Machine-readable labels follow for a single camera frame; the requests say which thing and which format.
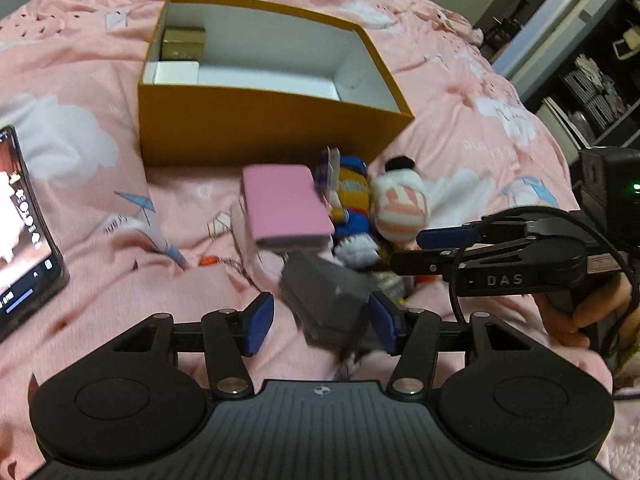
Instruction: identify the person's right hand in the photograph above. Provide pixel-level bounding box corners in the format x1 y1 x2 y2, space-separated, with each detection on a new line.
536 275 640 361

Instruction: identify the black smartphone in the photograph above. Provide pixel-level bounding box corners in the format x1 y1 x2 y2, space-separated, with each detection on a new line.
0 125 70 343

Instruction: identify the orange keychain charm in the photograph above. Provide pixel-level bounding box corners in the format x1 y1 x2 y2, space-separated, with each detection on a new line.
198 255 251 281

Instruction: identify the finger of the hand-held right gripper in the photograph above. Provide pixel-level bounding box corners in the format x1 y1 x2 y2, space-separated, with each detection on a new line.
390 236 543 277
416 210 556 252

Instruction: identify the grey rectangular box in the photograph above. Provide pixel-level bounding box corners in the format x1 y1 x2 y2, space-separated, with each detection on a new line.
278 251 396 356

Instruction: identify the dark bookshelf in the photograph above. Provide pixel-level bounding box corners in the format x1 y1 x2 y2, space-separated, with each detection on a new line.
510 0 640 161

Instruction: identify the blue paper hang tag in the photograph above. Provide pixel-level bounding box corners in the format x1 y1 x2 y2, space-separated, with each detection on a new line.
312 146 343 201

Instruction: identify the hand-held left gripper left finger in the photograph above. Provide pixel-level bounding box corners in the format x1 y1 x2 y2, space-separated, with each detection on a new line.
107 291 276 398

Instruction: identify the pink rectangular box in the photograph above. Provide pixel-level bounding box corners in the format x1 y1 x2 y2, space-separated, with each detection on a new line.
241 164 336 252

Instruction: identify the small gold box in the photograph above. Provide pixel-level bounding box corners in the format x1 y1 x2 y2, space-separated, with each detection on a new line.
160 27 207 61

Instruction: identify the white striped plush toy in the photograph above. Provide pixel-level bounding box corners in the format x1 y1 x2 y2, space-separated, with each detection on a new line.
370 156 432 246

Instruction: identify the row of books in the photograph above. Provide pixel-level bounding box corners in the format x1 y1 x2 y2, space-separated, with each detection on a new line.
562 55 631 131

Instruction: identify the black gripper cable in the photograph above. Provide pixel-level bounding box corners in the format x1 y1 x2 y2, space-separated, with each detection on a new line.
447 205 638 361

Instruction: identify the small white box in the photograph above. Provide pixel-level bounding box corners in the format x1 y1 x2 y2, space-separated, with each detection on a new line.
152 60 201 86

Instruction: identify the blue yellow duck plush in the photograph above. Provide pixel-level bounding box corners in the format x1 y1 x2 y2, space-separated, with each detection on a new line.
320 152 381 268

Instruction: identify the pink printed blanket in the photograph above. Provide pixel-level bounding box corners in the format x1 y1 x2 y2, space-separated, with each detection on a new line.
0 0 621 480

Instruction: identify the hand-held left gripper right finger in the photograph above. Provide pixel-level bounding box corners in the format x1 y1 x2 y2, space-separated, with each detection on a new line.
367 290 533 397

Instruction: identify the yellow cardboard box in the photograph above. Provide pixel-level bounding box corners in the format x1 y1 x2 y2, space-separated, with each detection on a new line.
137 0 416 168

